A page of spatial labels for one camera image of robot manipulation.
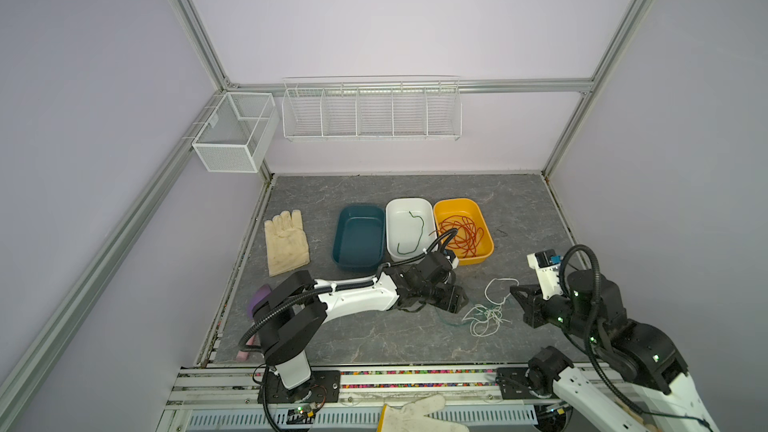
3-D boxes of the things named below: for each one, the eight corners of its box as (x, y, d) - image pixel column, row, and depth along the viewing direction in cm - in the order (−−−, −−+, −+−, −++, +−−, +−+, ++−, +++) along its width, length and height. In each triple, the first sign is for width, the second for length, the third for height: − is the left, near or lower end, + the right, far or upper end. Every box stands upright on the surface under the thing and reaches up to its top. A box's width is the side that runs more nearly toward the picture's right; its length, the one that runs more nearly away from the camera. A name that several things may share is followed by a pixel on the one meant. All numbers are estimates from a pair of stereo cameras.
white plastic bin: (384, 262, 98) (384, 252, 93) (386, 208, 113) (385, 197, 108) (437, 262, 98) (439, 252, 93) (431, 208, 113) (433, 197, 108)
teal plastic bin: (333, 269, 97) (329, 260, 92) (341, 216, 110) (338, 205, 105) (384, 269, 96) (384, 259, 92) (386, 216, 110) (385, 205, 105)
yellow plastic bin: (438, 265, 98) (440, 256, 93) (432, 208, 113) (434, 197, 108) (492, 265, 97) (497, 256, 93) (479, 208, 113) (482, 197, 108)
